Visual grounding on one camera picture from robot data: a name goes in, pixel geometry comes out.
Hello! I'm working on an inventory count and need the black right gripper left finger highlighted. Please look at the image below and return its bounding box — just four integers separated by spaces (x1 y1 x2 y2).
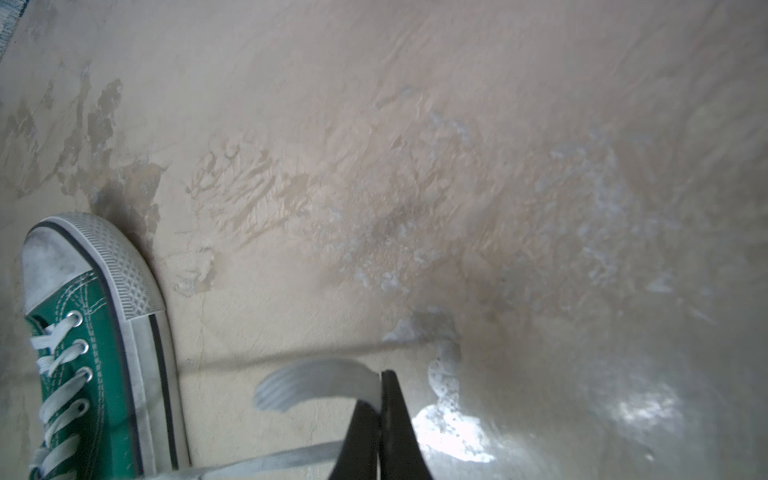
328 400 380 480

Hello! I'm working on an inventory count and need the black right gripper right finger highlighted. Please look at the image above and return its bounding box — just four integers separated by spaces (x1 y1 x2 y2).
379 370 433 480

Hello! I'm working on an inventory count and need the white shoelace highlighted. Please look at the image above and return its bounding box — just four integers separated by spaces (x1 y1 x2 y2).
29 312 382 479

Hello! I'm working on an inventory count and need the green canvas sneaker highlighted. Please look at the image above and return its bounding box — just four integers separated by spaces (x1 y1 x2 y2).
21 212 190 479

